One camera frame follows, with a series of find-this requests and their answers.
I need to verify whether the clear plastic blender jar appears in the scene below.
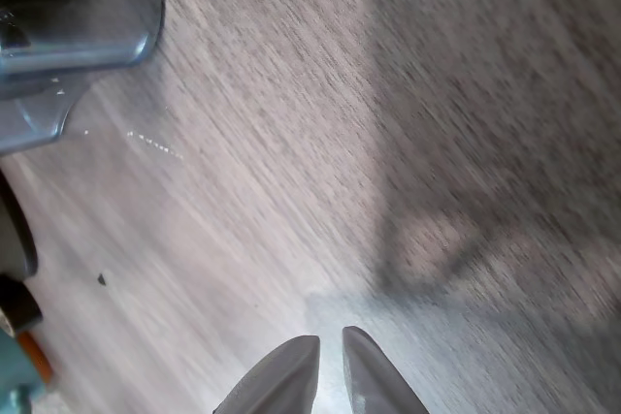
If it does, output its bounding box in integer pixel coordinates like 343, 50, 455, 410
0, 0, 166, 157

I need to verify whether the white-tipped gripper left finger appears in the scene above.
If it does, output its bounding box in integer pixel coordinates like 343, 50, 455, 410
212, 334, 322, 414

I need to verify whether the orange rod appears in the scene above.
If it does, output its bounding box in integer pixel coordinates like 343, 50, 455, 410
17, 330, 55, 387

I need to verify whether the black cylindrical knob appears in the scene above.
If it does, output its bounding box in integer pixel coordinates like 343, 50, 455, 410
0, 274, 46, 338

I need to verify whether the teal plastic object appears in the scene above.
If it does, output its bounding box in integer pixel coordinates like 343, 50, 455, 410
0, 326, 48, 414

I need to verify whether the white-tipped gripper right finger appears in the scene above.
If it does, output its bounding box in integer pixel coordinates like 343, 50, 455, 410
341, 325, 431, 414

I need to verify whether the black round lid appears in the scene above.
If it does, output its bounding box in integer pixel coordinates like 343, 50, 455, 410
0, 171, 40, 282

